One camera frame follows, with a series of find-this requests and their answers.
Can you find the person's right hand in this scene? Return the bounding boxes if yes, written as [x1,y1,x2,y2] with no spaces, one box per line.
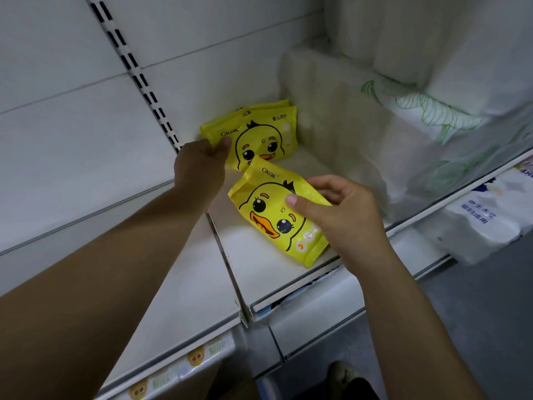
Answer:
[285,174,391,276]

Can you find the person's left hand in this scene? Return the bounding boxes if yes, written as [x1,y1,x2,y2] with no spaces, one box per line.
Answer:
[173,137,234,215]

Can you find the white metal shelf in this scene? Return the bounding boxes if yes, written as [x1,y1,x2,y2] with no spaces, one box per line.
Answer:
[0,0,533,400]

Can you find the person's right forearm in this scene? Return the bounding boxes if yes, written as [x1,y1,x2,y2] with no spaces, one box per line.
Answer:
[354,237,488,400]

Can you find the person's left forearm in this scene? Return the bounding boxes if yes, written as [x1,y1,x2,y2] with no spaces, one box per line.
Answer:
[0,189,209,400]

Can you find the person's right cream clog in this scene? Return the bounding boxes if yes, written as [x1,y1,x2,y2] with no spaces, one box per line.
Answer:
[325,359,359,400]

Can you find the person's black trousers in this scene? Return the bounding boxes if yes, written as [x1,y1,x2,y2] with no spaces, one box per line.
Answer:
[333,377,393,400]

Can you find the white duck tissue pack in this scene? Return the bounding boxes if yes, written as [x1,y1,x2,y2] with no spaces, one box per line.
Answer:
[108,329,238,400]

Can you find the blue white roll pack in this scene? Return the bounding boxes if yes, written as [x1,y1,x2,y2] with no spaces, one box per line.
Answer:
[416,156,533,266]

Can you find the plain white tissue pack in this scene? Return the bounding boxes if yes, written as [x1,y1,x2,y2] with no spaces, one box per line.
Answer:
[323,0,533,117]

